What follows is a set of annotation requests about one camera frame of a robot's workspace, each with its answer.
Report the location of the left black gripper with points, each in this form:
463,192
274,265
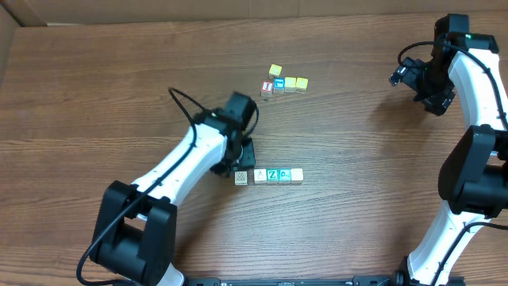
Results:
244,157

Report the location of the blue letter P block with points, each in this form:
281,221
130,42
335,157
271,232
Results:
284,176

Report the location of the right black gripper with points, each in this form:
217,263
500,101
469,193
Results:
438,102

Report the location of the green letter Z block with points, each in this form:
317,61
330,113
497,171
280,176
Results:
272,175

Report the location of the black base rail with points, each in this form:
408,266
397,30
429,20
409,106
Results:
382,280

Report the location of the red letter I block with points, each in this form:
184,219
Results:
266,89

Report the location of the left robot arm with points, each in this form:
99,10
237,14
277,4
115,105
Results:
134,234

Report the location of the white letter A block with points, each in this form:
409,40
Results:
260,176

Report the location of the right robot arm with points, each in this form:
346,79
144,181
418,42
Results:
472,182

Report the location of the yellow block top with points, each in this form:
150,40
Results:
275,71

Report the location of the white patterned block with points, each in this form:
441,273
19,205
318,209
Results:
241,178

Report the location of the yellow block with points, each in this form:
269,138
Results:
290,84
301,85
297,176
275,71

